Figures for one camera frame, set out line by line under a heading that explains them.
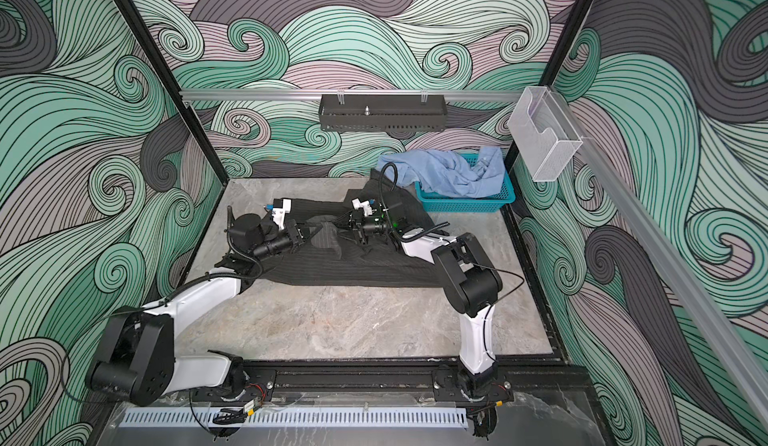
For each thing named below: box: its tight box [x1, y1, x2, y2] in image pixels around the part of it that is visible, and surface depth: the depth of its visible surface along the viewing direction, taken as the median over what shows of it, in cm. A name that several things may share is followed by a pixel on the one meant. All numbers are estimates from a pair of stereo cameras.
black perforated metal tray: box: [318, 94, 448, 132], surface depth 97 cm
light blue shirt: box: [376, 146, 506, 198], surface depth 113 cm
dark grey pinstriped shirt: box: [257, 169, 442, 287], surface depth 93 cm
